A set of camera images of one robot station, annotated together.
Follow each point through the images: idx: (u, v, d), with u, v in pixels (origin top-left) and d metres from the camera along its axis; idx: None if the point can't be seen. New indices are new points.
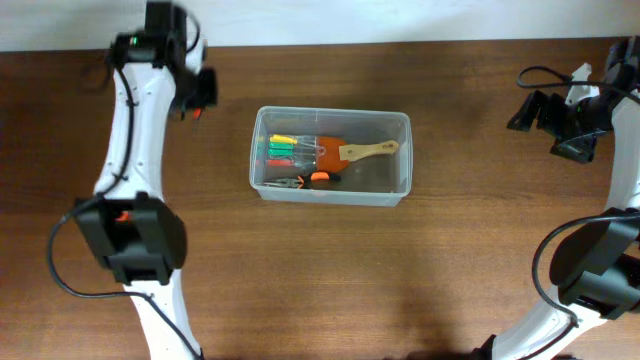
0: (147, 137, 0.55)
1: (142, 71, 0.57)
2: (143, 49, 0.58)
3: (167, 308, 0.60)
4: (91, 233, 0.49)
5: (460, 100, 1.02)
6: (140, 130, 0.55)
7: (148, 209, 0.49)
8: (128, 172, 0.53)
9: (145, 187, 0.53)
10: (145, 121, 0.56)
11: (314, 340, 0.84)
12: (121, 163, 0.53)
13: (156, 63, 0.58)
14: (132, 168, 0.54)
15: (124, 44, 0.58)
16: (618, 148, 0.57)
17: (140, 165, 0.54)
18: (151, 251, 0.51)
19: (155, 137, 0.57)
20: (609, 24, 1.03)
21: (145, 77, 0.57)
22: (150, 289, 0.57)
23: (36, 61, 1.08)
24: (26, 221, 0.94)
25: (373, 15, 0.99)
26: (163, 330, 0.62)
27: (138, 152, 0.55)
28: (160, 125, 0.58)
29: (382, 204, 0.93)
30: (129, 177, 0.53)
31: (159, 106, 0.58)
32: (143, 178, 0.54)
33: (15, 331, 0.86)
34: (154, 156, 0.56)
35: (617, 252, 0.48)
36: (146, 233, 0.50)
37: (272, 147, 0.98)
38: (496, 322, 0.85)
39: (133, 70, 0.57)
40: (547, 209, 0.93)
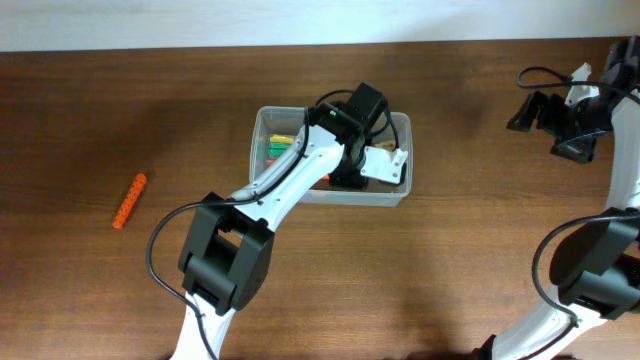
0: (293, 188, 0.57)
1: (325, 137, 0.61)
2: (336, 124, 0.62)
3: (209, 336, 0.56)
4: (200, 228, 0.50)
5: (460, 101, 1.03)
6: (294, 176, 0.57)
7: (260, 240, 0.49)
8: (265, 199, 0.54)
9: (270, 219, 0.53)
10: (300, 172, 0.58)
11: (314, 340, 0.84)
12: (264, 189, 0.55)
13: (339, 138, 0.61)
14: (271, 199, 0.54)
15: (327, 111, 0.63)
16: (619, 148, 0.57)
17: (278, 202, 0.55)
18: (229, 277, 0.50)
19: (299, 190, 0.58)
20: (610, 23, 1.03)
21: (326, 141, 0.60)
22: (204, 309, 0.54)
23: (38, 61, 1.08)
24: (28, 221, 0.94)
25: (373, 15, 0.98)
26: (195, 351, 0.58)
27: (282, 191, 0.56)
28: (307, 182, 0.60)
29: (381, 204, 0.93)
30: (262, 202, 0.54)
31: (319, 168, 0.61)
32: (270, 215, 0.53)
33: (16, 331, 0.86)
34: (289, 205, 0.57)
35: (617, 253, 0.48)
36: (241, 258, 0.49)
37: (272, 147, 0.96)
38: (496, 321, 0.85)
39: (317, 131, 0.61)
40: (547, 208, 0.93)
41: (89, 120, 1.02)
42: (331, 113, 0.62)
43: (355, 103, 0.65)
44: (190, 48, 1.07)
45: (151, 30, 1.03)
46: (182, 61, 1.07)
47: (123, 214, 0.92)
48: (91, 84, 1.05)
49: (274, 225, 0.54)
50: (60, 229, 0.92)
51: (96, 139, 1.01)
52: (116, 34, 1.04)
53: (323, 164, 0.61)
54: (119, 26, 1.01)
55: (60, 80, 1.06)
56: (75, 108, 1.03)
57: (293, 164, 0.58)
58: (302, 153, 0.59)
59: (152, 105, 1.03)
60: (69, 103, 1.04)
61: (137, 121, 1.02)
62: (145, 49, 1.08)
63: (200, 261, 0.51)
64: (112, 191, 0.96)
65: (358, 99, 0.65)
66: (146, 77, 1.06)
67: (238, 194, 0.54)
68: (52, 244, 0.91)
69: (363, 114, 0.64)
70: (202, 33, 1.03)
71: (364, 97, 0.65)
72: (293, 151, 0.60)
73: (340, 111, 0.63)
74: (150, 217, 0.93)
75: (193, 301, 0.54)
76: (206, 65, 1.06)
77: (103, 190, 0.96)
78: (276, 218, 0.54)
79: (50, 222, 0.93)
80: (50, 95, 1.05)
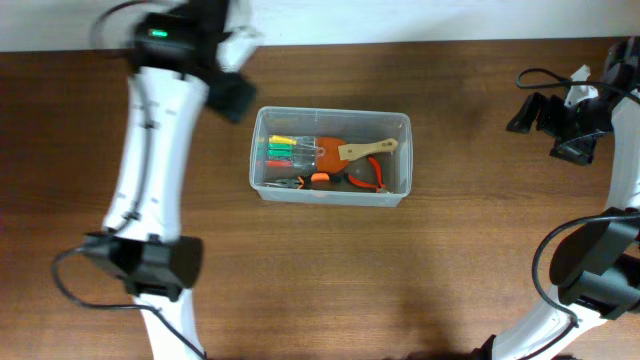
0: (162, 172, 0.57)
1: (163, 87, 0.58)
2: (171, 39, 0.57)
3: (174, 320, 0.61)
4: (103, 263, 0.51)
5: (461, 101, 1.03)
6: (156, 161, 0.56)
7: None
8: (140, 211, 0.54)
9: (157, 226, 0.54)
10: (159, 153, 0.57)
11: (314, 340, 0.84)
12: (134, 198, 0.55)
13: (179, 71, 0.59)
14: (146, 202, 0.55)
15: (148, 33, 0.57)
16: (618, 148, 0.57)
17: (154, 200, 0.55)
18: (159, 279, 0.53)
19: (172, 162, 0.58)
20: (610, 23, 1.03)
21: (167, 93, 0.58)
22: (158, 303, 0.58)
23: (37, 61, 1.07)
24: (28, 221, 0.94)
25: (373, 14, 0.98)
26: (167, 339, 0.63)
27: (152, 184, 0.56)
28: (178, 148, 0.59)
29: (381, 205, 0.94)
30: (141, 214, 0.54)
31: (179, 125, 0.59)
32: (156, 220, 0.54)
33: (16, 330, 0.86)
34: (169, 189, 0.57)
35: (617, 252, 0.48)
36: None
37: (272, 147, 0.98)
38: (496, 322, 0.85)
39: (151, 84, 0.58)
40: (547, 208, 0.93)
41: (87, 120, 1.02)
42: (154, 33, 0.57)
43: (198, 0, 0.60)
44: None
45: None
46: None
47: None
48: (90, 83, 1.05)
49: (164, 224, 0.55)
50: (60, 229, 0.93)
51: (95, 139, 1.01)
52: None
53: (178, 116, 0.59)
54: None
55: (59, 79, 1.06)
56: (75, 108, 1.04)
57: (145, 144, 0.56)
58: (150, 124, 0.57)
59: None
60: (69, 103, 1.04)
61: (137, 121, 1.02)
62: None
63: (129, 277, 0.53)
64: (111, 191, 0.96)
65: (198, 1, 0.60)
66: None
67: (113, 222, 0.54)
68: (53, 244, 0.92)
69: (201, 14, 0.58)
70: None
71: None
72: (138, 125, 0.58)
73: (183, 21, 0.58)
74: None
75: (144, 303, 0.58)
76: None
77: (102, 190, 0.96)
78: (161, 216, 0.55)
79: (50, 223, 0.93)
80: (49, 95, 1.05)
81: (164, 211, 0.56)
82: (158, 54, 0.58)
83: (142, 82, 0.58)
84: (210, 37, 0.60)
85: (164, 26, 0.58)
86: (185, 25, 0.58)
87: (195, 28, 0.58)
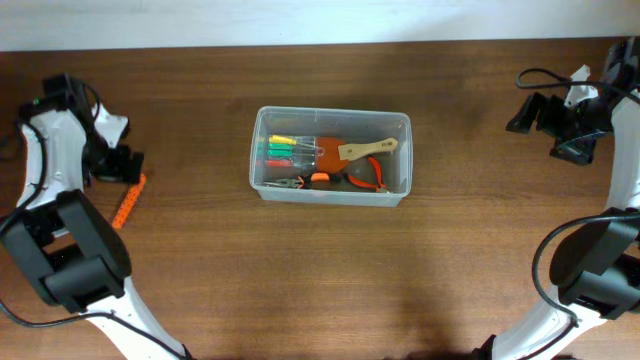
0: (63, 158, 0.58)
1: (48, 118, 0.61)
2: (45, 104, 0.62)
3: (133, 319, 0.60)
4: (24, 252, 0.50)
5: (460, 101, 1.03)
6: (55, 158, 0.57)
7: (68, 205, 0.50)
8: (47, 185, 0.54)
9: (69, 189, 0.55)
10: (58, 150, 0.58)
11: (313, 339, 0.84)
12: (37, 180, 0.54)
13: (57, 108, 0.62)
14: (52, 180, 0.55)
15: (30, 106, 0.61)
16: (618, 148, 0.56)
17: (58, 177, 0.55)
18: (87, 257, 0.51)
19: (70, 163, 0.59)
20: (610, 23, 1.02)
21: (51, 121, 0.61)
22: (109, 306, 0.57)
23: (37, 61, 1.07)
24: None
25: (374, 14, 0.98)
26: (135, 340, 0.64)
27: (55, 166, 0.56)
28: (74, 151, 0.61)
29: (381, 204, 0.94)
30: (49, 187, 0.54)
31: (71, 139, 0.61)
32: (64, 188, 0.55)
33: (15, 330, 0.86)
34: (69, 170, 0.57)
35: (616, 252, 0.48)
36: (75, 229, 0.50)
37: (272, 147, 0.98)
38: (496, 322, 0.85)
39: (40, 123, 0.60)
40: (547, 208, 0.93)
41: None
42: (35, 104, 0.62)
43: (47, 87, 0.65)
44: (189, 47, 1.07)
45: (151, 30, 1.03)
46: (182, 61, 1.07)
47: (123, 214, 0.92)
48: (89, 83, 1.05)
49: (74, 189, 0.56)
50: None
51: None
52: (116, 34, 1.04)
53: (65, 130, 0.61)
54: (117, 26, 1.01)
55: None
56: None
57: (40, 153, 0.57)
58: (42, 136, 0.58)
59: (150, 105, 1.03)
60: None
61: (136, 120, 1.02)
62: (144, 49, 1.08)
63: (58, 276, 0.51)
64: (110, 191, 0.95)
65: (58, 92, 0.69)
66: (144, 76, 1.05)
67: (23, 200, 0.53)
68: None
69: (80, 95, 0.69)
70: (202, 32, 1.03)
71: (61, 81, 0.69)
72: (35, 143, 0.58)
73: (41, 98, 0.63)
74: (150, 216, 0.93)
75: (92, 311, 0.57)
76: (206, 65, 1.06)
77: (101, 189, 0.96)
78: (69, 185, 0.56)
79: None
80: None
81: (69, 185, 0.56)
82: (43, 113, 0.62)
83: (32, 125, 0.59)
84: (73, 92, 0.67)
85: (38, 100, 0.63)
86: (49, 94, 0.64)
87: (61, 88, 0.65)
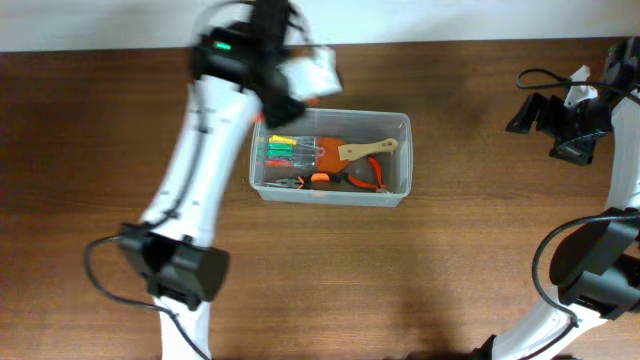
0: (210, 166, 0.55)
1: (218, 92, 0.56)
2: (234, 61, 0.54)
3: (189, 328, 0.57)
4: (130, 255, 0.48)
5: (460, 101, 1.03)
6: (202, 167, 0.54)
7: (192, 258, 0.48)
8: (181, 209, 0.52)
9: (194, 231, 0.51)
10: (204, 159, 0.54)
11: (314, 340, 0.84)
12: (176, 197, 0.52)
13: (239, 85, 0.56)
14: (186, 204, 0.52)
15: (212, 45, 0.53)
16: (618, 150, 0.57)
17: (193, 204, 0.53)
18: (186, 284, 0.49)
19: (214, 174, 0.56)
20: (610, 23, 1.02)
21: (225, 103, 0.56)
22: (177, 308, 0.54)
23: (37, 62, 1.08)
24: (27, 221, 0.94)
25: (374, 14, 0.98)
26: (178, 348, 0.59)
27: (195, 190, 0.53)
28: (227, 149, 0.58)
29: (381, 204, 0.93)
30: (179, 213, 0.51)
31: (229, 137, 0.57)
32: (193, 225, 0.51)
33: (17, 330, 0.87)
34: (211, 194, 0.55)
35: (617, 251, 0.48)
36: (185, 266, 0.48)
37: (272, 147, 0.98)
38: (496, 321, 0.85)
39: (210, 88, 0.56)
40: (547, 208, 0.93)
41: (86, 120, 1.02)
42: (218, 46, 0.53)
43: (259, 22, 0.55)
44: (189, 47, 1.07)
45: (150, 30, 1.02)
46: (182, 61, 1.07)
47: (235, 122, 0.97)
48: (89, 84, 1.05)
49: (200, 229, 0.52)
50: (57, 230, 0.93)
51: (94, 139, 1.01)
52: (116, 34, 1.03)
53: (232, 125, 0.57)
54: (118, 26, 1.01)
55: (58, 79, 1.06)
56: (75, 109, 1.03)
57: (197, 150, 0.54)
58: (207, 129, 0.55)
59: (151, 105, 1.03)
60: (70, 104, 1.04)
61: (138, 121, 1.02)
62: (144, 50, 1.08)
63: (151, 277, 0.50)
64: (111, 190, 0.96)
65: (257, 16, 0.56)
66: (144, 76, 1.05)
67: (150, 215, 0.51)
68: (54, 243, 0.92)
69: (267, 39, 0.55)
70: None
71: (270, 7, 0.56)
72: (193, 131, 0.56)
73: (224, 48, 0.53)
74: None
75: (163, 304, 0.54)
76: None
77: (103, 190, 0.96)
78: (199, 221, 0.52)
79: (48, 223, 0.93)
80: (48, 95, 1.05)
81: (203, 217, 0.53)
82: (220, 67, 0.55)
83: (203, 89, 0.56)
84: (271, 57, 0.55)
85: (230, 40, 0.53)
86: (244, 40, 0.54)
87: (255, 45, 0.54)
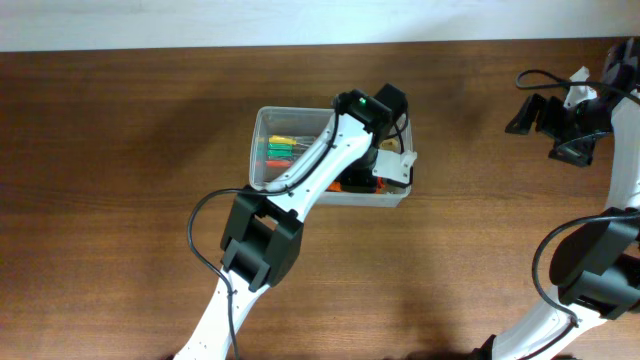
0: (325, 173, 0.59)
1: (353, 124, 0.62)
2: (365, 111, 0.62)
3: (235, 314, 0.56)
4: (236, 213, 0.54)
5: (460, 101, 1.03)
6: (322, 169, 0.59)
7: (289, 228, 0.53)
8: (295, 190, 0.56)
9: (300, 211, 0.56)
10: (327, 163, 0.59)
11: (314, 340, 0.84)
12: (293, 180, 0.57)
13: (368, 126, 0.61)
14: (301, 190, 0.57)
15: (357, 99, 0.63)
16: (617, 150, 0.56)
17: (306, 191, 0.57)
18: (265, 258, 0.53)
19: (327, 181, 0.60)
20: (610, 23, 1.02)
21: (354, 129, 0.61)
22: (238, 284, 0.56)
23: (38, 61, 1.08)
24: (27, 221, 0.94)
25: (374, 15, 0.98)
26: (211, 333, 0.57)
27: (310, 182, 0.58)
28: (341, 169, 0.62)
29: (382, 204, 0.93)
30: (294, 194, 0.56)
31: (348, 159, 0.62)
32: (297, 207, 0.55)
33: (16, 330, 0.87)
34: (320, 191, 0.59)
35: (617, 252, 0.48)
36: (276, 239, 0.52)
37: (272, 148, 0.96)
38: (497, 321, 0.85)
39: (346, 120, 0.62)
40: (547, 209, 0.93)
41: (87, 120, 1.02)
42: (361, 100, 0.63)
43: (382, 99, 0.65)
44: (190, 47, 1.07)
45: (151, 30, 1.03)
46: (182, 62, 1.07)
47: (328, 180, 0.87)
48: (90, 83, 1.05)
49: (304, 215, 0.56)
50: (58, 229, 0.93)
51: (94, 139, 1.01)
52: (116, 34, 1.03)
53: (351, 152, 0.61)
54: (118, 26, 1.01)
55: (59, 79, 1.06)
56: (76, 109, 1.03)
57: (321, 154, 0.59)
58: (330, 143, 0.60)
59: (151, 106, 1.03)
60: (70, 104, 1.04)
61: (139, 121, 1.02)
62: (144, 50, 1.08)
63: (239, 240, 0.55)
64: (112, 191, 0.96)
65: (384, 95, 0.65)
66: (145, 76, 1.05)
67: (271, 185, 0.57)
68: (53, 244, 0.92)
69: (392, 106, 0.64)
70: (202, 32, 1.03)
71: (391, 95, 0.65)
72: (322, 142, 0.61)
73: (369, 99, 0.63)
74: (150, 217, 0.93)
75: (227, 276, 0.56)
76: (206, 65, 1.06)
77: (104, 189, 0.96)
78: (306, 208, 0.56)
79: (49, 224, 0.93)
80: (49, 95, 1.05)
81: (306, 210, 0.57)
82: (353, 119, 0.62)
83: (340, 118, 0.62)
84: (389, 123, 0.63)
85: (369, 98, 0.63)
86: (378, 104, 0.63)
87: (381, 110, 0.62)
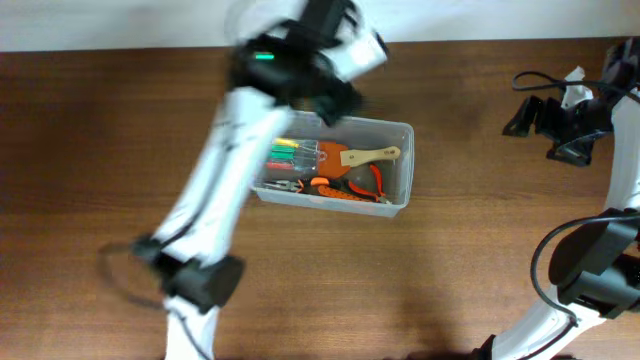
0: (228, 187, 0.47)
1: (253, 103, 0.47)
2: (275, 66, 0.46)
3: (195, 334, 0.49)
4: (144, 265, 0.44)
5: (460, 101, 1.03)
6: (221, 186, 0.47)
7: (202, 270, 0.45)
8: (195, 225, 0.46)
9: (208, 249, 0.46)
10: (224, 174, 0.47)
11: (314, 340, 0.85)
12: (192, 213, 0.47)
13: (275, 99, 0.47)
14: (202, 223, 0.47)
15: (255, 51, 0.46)
16: (617, 150, 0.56)
17: (210, 221, 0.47)
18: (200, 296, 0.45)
19: (238, 197, 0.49)
20: (610, 23, 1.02)
21: (254, 113, 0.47)
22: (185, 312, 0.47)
23: (36, 61, 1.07)
24: (26, 222, 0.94)
25: (374, 15, 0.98)
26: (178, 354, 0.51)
27: (212, 208, 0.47)
28: (244, 166, 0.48)
29: (380, 214, 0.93)
30: (196, 230, 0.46)
31: (257, 154, 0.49)
32: (205, 246, 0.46)
33: (18, 330, 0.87)
34: (230, 215, 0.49)
35: (617, 252, 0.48)
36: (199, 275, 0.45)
37: (275, 150, 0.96)
38: (496, 321, 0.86)
39: (245, 100, 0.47)
40: (546, 209, 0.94)
41: (86, 120, 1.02)
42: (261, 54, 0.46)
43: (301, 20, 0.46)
44: None
45: None
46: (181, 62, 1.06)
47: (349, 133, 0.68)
48: (89, 84, 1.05)
49: (215, 250, 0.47)
50: (58, 230, 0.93)
51: (94, 139, 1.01)
52: None
53: (261, 142, 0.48)
54: None
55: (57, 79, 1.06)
56: (75, 109, 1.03)
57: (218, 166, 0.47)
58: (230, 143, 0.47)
59: (150, 106, 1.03)
60: (70, 104, 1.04)
61: (139, 121, 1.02)
62: None
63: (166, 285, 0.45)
64: (112, 191, 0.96)
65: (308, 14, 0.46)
66: (145, 77, 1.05)
67: (164, 232, 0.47)
68: (53, 244, 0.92)
69: (319, 36, 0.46)
70: None
71: (317, 6, 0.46)
72: (218, 145, 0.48)
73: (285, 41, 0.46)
74: (150, 218, 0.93)
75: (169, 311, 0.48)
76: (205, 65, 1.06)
77: (103, 190, 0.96)
78: (216, 239, 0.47)
79: (48, 224, 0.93)
80: (47, 95, 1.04)
81: (217, 238, 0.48)
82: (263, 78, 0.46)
83: (234, 101, 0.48)
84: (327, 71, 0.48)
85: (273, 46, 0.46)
86: (292, 46, 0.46)
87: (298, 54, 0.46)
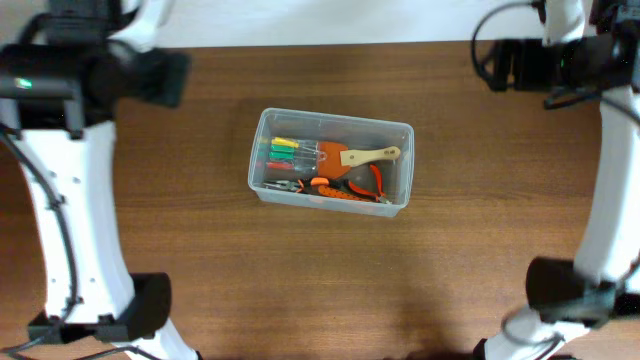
0: (84, 240, 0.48)
1: (48, 149, 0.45)
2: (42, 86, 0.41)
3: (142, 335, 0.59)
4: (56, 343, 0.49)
5: (461, 101, 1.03)
6: (79, 242, 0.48)
7: (113, 328, 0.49)
8: (80, 293, 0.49)
9: (107, 308, 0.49)
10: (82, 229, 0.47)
11: (314, 340, 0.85)
12: (68, 283, 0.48)
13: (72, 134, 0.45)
14: (83, 288, 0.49)
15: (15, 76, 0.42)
16: (607, 170, 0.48)
17: (92, 281, 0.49)
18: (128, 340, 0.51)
19: (103, 238, 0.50)
20: None
21: (70, 162, 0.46)
22: None
23: None
24: (24, 221, 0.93)
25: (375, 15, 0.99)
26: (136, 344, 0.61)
27: (83, 268, 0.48)
28: (94, 204, 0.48)
29: (380, 214, 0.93)
30: (83, 297, 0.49)
31: (94, 188, 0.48)
32: (104, 306, 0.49)
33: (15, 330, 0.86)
34: (105, 260, 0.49)
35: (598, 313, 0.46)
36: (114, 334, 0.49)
37: (274, 150, 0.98)
38: (497, 321, 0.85)
39: (40, 149, 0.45)
40: (547, 209, 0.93)
41: None
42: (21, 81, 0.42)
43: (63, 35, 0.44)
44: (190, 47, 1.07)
45: None
46: None
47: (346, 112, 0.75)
48: None
49: (112, 296, 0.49)
50: None
51: None
52: None
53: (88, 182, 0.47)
54: None
55: None
56: None
57: (62, 229, 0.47)
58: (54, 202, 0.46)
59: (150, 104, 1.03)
60: None
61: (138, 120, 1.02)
62: None
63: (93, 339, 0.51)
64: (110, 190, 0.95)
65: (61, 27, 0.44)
66: None
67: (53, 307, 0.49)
68: None
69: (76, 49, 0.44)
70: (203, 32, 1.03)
71: None
72: (47, 206, 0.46)
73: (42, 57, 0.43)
74: (149, 218, 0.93)
75: None
76: (205, 64, 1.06)
77: None
78: (107, 290, 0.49)
79: None
80: None
81: (109, 284, 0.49)
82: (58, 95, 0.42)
83: (27, 152, 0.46)
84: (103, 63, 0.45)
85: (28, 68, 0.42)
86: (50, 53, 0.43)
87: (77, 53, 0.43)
